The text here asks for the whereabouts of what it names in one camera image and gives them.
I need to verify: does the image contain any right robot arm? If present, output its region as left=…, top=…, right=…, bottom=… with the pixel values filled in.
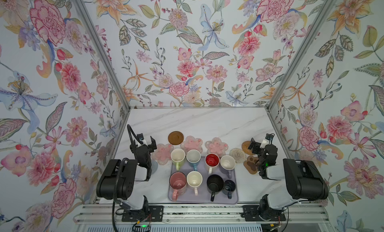
left=242, top=134, right=329, bottom=222

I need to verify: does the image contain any red inside white mug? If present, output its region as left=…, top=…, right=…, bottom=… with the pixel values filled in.
left=205, top=153, right=220, bottom=175

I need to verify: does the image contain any white embroidered round coaster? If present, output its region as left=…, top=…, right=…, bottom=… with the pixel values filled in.
left=229, top=148, right=248, bottom=163

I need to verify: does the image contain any cream mug pink handle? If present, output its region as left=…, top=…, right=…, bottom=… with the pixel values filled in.
left=187, top=171, right=203, bottom=196

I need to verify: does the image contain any blue mug white inside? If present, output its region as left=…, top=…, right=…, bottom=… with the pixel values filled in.
left=186, top=150, right=201, bottom=171

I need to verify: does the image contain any black mug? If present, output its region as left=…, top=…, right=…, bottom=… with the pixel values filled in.
left=207, top=174, right=224, bottom=202

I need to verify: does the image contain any lilac drying mat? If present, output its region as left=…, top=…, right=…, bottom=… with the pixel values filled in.
left=168, top=156, right=239, bottom=205

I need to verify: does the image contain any green mug white inside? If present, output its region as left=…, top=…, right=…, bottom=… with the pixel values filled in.
left=171, top=149, right=186, bottom=171

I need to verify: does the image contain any pink flower coaster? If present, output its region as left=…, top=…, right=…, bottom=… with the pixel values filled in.
left=151, top=144, right=174, bottom=165
left=205, top=137, right=229, bottom=158
left=180, top=136, right=203, bottom=154

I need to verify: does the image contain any right corner aluminium post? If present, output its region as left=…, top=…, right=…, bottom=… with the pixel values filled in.
left=266, top=0, right=343, bottom=110

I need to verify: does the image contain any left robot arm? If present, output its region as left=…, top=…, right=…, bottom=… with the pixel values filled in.
left=96, top=134, right=157, bottom=217

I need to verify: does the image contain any brown wooden round coaster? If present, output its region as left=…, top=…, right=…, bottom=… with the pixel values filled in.
left=168, top=131, right=184, bottom=145

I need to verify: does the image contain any small dark blue mug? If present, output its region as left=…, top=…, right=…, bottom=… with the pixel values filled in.
left=222, top=180, right=236, bottom=199

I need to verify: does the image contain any grey round knitted coaster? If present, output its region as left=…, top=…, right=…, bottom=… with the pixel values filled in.
left=151, top=159, right=159, bottom=175

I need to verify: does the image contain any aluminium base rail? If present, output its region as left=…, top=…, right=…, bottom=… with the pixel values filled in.
left=74, top=202, right=335, bottom=232

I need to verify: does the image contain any brown paw shaped coaster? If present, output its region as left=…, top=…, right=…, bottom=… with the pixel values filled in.
left=243, top=156, right=259, bottom=175

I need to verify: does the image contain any lilac mug white inside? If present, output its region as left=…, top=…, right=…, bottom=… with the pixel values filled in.
left=220, top=155, right=236, bottom=179

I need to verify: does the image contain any left corner aluminium post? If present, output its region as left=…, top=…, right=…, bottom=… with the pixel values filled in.
left=66, top=0, right=132, bottom=110

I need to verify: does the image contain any woven rattan round coaster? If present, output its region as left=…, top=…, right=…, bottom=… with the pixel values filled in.
left=242, top=141, right=254, bottom=155

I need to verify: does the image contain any corner aluminium post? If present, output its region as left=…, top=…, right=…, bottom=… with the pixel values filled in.
left=266, top=0, right=343, bottom=110
left=66, top=0, right=132, bottom=110

